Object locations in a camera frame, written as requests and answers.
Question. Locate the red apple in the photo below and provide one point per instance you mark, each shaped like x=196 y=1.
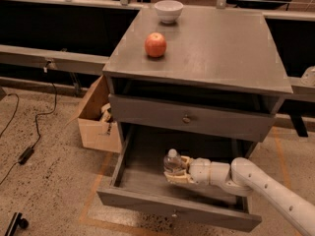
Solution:
x=155 y=45

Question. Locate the cardboard box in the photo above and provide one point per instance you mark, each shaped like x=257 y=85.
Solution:
x=95 y=133

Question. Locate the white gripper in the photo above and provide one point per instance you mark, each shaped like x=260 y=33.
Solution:
x=199 y=171

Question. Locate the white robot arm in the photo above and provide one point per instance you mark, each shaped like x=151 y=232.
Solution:
x=241 y=177

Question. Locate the white ceramic bowl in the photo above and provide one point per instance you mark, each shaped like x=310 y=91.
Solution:
x=168 y=11

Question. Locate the black caster wheel base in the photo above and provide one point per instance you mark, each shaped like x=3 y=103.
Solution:
x=16 y=221

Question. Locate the open grey middle drawer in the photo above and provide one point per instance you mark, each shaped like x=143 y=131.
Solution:
x=138 y=182

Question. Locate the grey wooden drawer cabinet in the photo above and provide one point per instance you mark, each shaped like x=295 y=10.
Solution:
x=214 y=58

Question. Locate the grey metal rail beam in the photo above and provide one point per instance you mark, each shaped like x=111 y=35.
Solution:
x=52 y=60

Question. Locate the clear plastic water bottle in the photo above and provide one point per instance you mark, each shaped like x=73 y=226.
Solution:
x=172 y=162

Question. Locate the closed grey top drawer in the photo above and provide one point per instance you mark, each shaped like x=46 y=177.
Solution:
x=241 y=125

